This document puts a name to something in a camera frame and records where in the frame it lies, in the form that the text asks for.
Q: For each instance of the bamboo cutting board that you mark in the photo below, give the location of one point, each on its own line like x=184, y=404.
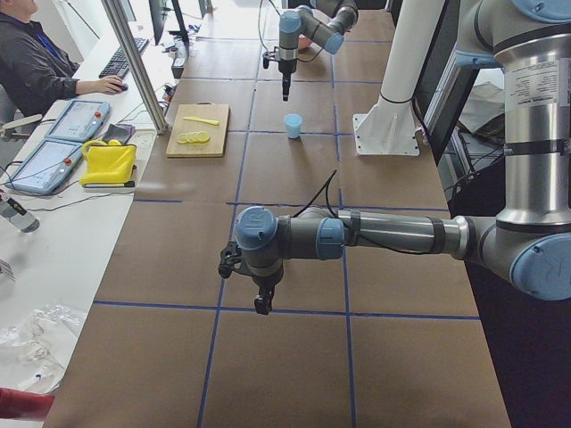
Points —
x=214, y=147

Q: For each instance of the yellow bag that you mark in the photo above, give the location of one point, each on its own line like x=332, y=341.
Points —
x=109, y=164

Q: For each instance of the teach pendant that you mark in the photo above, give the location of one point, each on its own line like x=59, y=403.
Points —
x=47, y=167
x=79, y=120

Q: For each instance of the aluminium frame post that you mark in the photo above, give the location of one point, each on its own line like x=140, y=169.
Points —
x=123, y=33

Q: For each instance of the light blue cup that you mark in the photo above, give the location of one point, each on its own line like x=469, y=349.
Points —
x=293, y=125

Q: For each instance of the seated person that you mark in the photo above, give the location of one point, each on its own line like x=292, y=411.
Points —
x=35, y=71

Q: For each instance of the teach pendant near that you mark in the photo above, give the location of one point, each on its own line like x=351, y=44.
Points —
x=47, y=167

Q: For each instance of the clear plastic bag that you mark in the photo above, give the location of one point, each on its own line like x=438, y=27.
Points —
x=36, y=352

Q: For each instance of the yellow plastic knife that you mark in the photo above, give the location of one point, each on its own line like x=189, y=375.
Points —
x=213, y=122

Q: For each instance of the pink bowl of ice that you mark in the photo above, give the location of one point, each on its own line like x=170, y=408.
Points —
x=304, y=43

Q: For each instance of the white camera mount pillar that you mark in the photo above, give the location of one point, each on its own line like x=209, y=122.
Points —
x=389, y=127

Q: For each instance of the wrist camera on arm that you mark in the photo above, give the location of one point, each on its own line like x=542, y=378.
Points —
x=231, y=261
x=270, y=56

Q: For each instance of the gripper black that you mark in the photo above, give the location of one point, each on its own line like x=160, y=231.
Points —
x=264, y=283
x=285, y=67

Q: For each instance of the teach pendant far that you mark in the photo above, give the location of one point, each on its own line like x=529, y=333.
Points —
x=79, y=120

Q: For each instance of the person hand on mouse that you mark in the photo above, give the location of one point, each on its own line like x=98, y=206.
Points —
x=105, y=85

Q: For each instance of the water bottle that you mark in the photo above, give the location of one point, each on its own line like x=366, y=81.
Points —
x=14, y=213

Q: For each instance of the black keyboard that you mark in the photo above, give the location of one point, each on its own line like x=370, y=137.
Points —
x=118, y=64

